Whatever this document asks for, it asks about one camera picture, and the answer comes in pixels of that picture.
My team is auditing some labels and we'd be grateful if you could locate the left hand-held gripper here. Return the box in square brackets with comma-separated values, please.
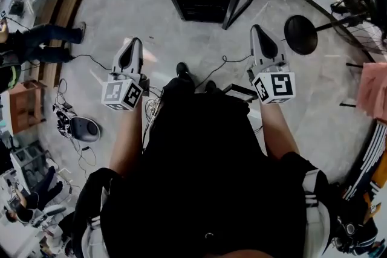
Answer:
[101, 37, 149, 112]

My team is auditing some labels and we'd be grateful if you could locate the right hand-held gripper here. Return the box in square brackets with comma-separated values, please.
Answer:
[247, 24, 296, 106]

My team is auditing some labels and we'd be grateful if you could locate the person's left forearm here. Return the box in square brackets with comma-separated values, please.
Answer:
[108, 102, 145, 178]

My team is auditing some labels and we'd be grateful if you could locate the person's right forearm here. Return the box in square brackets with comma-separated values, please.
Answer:
[259, 102, 301, 161]

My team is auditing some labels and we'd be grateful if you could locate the black standing fan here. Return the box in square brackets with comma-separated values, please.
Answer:
[284, 0, 387, 56]

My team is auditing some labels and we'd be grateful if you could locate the person's left shoe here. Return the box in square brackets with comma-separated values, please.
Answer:
[176, 62, 190, 80]

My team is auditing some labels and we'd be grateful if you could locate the curved wooden platform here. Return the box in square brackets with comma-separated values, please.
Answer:
[35, 0, 89, 89]

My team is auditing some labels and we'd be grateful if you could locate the grey round helmet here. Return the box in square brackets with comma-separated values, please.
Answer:
[69, 116, 102, 143]

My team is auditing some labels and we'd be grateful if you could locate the chair with pink cloth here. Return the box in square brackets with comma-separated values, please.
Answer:
[339, 61, 387, 125]

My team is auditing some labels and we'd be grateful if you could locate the reddish wooden crate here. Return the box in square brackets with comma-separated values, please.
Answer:
[7, 79, 48, 135]

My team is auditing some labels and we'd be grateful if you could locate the person's torso in black shirt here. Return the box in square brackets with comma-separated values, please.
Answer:
[72, 77, 333, 258]

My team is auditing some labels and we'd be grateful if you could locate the black white striped cloth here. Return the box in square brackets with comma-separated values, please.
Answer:
[342, 121, 387, 202]

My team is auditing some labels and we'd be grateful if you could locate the white shelf rack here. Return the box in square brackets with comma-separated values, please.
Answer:
[10, 141, 51, 195]

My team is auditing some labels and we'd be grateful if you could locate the orange cushion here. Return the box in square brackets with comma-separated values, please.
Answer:
[362, 147, 387, 206]

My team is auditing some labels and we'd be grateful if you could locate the black backpack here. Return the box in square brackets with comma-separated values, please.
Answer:
[331, 213, 379, 255]

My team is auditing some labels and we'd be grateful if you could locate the black floor cable with adapter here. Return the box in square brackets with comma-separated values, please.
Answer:
[70, 53, 113, 72]

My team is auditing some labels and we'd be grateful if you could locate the black fan cable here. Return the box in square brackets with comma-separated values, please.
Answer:
[195, 53, 253, 89]

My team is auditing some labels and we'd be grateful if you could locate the tangle of black cables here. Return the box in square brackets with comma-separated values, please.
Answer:
[52, 78, 74, 139]

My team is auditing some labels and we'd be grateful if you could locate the white backpack shoulder strap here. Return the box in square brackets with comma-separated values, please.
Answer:
[302, 169, 332, 258]
[80, 214, 105, 258]

